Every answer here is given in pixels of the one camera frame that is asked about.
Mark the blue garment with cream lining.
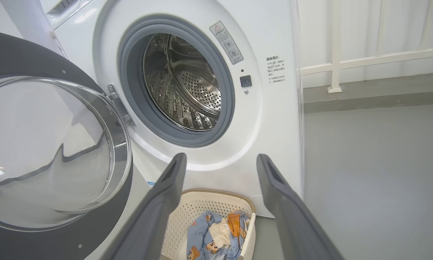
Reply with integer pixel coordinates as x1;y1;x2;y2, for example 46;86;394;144
207;210;251;250

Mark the grey warning sticker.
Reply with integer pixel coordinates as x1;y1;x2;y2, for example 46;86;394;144
209;21;244;65

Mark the blue cartoon print garment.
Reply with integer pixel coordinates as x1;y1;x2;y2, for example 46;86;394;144
186;211;240;260

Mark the cream perforated plastic laundry basket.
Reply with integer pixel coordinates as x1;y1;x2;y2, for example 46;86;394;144
160;188;256;260

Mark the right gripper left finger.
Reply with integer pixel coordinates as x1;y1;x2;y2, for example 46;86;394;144
101;153;187;260

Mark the dark washing machine door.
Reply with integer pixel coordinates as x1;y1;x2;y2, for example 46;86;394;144
0;30;134;260

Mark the small printed text label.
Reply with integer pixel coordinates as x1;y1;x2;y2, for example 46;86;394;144
266;56;286;84

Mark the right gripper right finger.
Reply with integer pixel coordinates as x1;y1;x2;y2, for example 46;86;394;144
257;154;343;260

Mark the white front-load washing machine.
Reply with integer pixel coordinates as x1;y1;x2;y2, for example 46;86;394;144
0;0;304;260

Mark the white metal rack frame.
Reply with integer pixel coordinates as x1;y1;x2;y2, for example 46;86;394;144
299;0;433;94

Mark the stainless steel washer drum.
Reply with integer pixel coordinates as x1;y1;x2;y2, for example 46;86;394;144
143;33;222;131

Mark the metal door hinge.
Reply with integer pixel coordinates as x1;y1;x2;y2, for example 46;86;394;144
106;84;135;127

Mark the white detergent drawer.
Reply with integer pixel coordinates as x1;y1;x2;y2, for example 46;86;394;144
39;0;94;29

